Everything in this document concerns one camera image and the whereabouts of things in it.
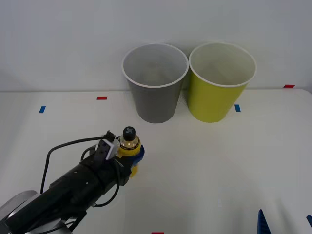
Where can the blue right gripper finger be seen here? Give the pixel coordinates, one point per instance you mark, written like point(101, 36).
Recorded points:
point(263, 224)
point(310, 220)

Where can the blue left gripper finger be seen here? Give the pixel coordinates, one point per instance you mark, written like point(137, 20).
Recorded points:
point(137, 157)

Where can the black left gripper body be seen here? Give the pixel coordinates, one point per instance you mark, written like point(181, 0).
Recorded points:
point(123, 171)

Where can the yellow bottle with black cap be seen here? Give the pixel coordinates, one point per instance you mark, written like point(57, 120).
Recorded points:
point(128, 146)

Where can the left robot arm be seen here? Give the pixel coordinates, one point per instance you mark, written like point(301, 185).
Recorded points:
point(63, 192)

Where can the grey plastic waste bin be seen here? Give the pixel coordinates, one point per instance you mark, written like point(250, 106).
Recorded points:
point(156, 102)

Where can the yellow-green plastic waste bin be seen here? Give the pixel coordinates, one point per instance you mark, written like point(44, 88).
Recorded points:
point(212, 102)

